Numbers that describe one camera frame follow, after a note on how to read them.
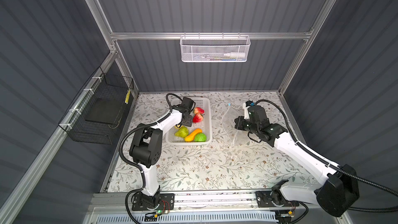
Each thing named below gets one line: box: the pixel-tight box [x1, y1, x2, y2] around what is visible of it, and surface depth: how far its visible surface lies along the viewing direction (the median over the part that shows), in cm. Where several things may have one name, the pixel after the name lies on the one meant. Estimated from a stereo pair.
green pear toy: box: [175, 126, 190, 138], surface depth 95 cm
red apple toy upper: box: [193, 106, 205, 115], surface depth 107 cm
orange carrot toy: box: [184, 128, 203, 143], surface depth 94 cm
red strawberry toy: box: [192, 112, 205, 123], surface depth 103 cm
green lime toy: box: [193, 132, 207, 143], surface depth 91 cm
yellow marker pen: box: [124, 89, 132, 105], surface depth 84 cm
